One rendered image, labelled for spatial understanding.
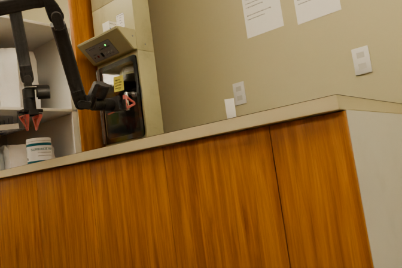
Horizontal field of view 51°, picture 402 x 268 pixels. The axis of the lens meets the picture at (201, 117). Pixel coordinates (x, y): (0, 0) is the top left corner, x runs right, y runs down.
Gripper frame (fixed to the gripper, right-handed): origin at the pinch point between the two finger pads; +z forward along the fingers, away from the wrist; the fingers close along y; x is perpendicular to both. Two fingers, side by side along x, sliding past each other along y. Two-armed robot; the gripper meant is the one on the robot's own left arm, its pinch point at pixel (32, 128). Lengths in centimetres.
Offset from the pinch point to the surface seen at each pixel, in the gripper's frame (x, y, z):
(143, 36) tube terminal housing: -46, 37, -37
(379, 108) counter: -149, 36, 20
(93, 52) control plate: -20.4, 25.4, -35.0
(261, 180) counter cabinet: -121, 5, 37
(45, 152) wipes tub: 21.5, 18.3, 9.9
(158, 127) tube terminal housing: -45, 40, 8
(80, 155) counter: -34.5, 1.8, 17.5
